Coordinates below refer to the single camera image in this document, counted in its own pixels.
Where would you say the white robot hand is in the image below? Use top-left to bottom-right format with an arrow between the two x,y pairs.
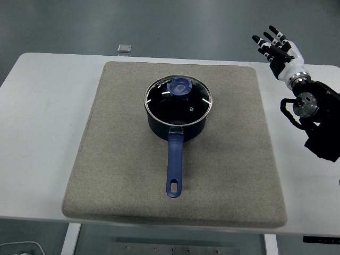
251,25 -> 309,82

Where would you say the glass lid with blue knob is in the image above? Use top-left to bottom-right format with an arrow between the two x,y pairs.
143,74 -> 214,126

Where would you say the black box under table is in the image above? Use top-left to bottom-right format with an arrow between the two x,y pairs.
302,235 -> 340,244

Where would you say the white table leg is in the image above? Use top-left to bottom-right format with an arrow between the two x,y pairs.
263,234 -> 279,255
60,223 -> 82,255

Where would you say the beige fabric mat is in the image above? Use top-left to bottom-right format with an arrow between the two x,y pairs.
61,61 -> 288,229

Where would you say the grey metal plate with screws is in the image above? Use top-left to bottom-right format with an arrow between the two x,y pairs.
107,241 -> 241,255

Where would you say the white rounded device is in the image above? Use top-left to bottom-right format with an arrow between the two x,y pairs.
0,240 -> 45,255

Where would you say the dark pot with blue handle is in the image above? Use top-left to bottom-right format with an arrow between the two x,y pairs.
145,105 -> 211,199

